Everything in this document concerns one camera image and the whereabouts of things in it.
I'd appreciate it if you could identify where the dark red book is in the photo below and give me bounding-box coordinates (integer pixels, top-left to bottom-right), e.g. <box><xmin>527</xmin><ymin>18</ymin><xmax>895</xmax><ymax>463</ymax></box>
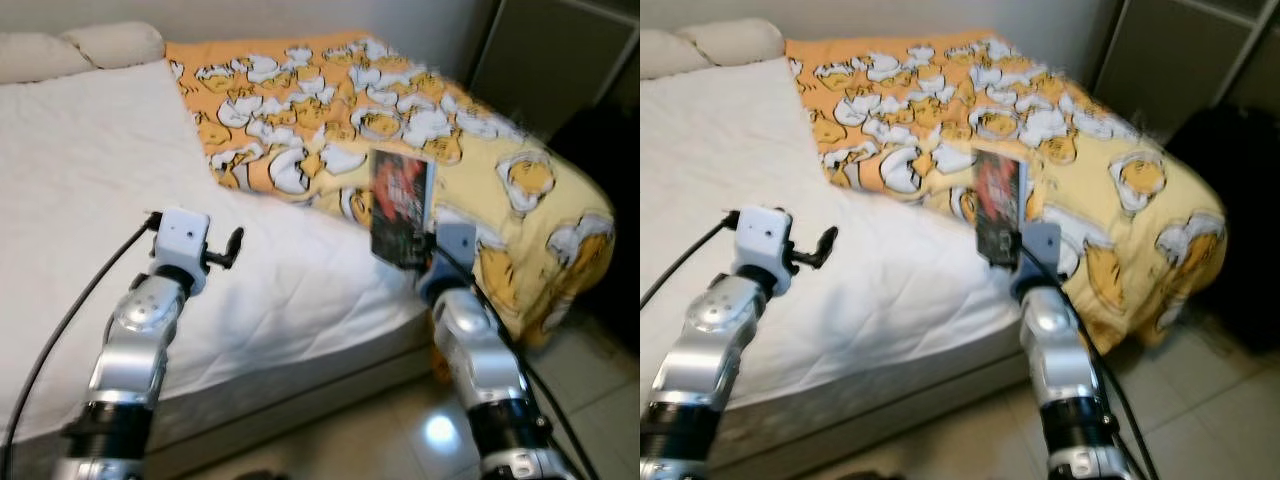
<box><xmin>974</xmin><ymin>148</ymin><xmax>1032</xmax><ymax>266</ymax></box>
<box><xmin>369</xmin><ymin>147</ymin><xmax>439</xmax><ymax>266</ymax></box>

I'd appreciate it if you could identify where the yellow cartoon egg blanket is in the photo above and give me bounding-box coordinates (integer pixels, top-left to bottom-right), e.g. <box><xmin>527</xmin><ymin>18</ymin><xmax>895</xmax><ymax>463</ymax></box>
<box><xmin>785</xmin><ymin>35</ymin><xmax>1230</xmax><ymax>353</ymax></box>
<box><xmin>165</xmin><ymin>35</ymin><xmax>617</xmax><ymax>348</ymax></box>

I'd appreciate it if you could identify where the white quilted mattress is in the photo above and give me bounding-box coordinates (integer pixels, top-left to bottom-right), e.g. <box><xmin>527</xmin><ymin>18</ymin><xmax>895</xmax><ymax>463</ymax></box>
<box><xmin>640</xmin><ymin>58</ymin><xmax>1033</xmax><ymax>403</ymax></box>
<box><xmin>0</xmin><ymin>58</ymin><xmax>433</xmax><ymax>443</ymax></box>

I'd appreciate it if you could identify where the cream bolster pillow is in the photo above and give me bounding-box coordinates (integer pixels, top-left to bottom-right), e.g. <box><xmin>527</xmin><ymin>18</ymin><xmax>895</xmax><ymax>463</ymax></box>
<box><xmin>0</xmin><ymin>22</ymin><xmax>167</xmax><ymax>84</ymax></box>
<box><xmin>640</xmin><ymin>18</ymin><xmax>787</xmax><ymax>82</ymax></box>

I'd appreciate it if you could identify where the grey cabinet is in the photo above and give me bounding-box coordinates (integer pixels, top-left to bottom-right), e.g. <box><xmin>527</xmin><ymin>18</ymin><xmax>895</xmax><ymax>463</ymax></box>
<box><xmin>1090</xmin><ymin>0</ymin><xmax>1280</xmax><ymax>116</ymax></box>
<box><xmin>468</xmin><ymin>0</ymin><xmax>641</xmax><ymax>141</ymax></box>

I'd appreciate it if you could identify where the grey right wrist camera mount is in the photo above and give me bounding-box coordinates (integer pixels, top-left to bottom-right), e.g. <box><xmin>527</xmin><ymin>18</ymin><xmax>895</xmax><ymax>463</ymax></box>
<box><xmin>1018</xmin><ymin>222</ymin><xmax>1064</xmax><ymax>297</ymax></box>
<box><xmin>430</xmin><ymin>222</ymin><xmax>479</xmax><ymax>301</ymax></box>

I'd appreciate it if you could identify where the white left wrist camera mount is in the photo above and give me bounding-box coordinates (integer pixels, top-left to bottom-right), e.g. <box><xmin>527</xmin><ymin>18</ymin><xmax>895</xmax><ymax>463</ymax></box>
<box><xmin>734</xmin><ymin>207</ymin><xmax>795</xmax><ymax>292</ymax></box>
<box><xmin>154</xmin><ymin>207</ymin><xmax>212</xmax><ymax>292</ymax></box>

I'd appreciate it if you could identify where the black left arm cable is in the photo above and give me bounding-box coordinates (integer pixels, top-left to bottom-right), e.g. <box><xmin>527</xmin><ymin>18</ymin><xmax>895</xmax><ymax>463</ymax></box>
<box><xmin>0</xmin><ymin>212</ymin><xmax>163</xmax><ymax>471</ymax></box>
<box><xmin>640</xmin><ymin>210</ymin><xmax>743</xmax><ymax>309</ymax></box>

